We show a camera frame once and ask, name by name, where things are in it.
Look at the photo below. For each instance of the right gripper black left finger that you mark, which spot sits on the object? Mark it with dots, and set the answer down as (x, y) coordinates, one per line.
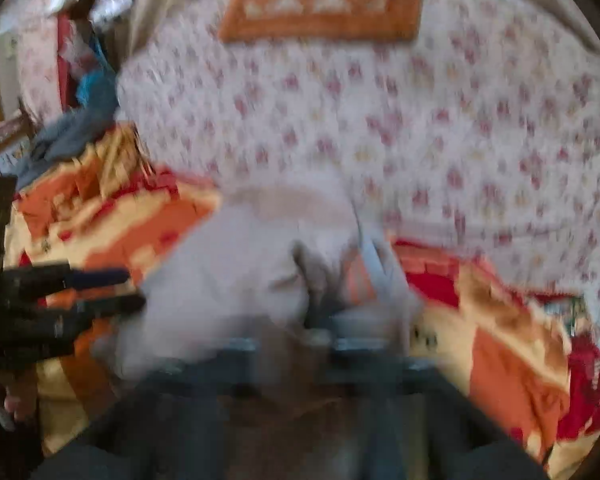
(171, 425)

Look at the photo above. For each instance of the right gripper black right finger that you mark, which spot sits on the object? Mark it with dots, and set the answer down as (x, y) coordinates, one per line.
(414, 424)

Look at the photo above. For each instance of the beige zip jacket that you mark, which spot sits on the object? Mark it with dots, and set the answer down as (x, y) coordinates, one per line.
(275, 245)

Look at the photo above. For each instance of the person left hand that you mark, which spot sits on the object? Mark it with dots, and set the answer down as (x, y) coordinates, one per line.
(21, 401)

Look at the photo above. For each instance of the orange yellow red blanket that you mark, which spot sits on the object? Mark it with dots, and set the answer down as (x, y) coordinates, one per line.
(527, 356)

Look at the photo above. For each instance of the grey striped garment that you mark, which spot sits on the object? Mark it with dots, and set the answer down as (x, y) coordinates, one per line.
(67, 136)

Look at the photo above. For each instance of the teal cloth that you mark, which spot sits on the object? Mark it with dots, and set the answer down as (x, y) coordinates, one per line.
(91, 87)

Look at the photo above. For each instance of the floral white quilt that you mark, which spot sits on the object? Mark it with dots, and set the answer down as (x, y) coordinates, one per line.
(482, 135)

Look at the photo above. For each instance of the clear plastic bag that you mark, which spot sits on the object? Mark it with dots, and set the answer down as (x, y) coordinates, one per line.
(104, 13)

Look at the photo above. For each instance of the orange checkered plush mat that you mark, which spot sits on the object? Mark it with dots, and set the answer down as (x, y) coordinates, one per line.
(355, 20)

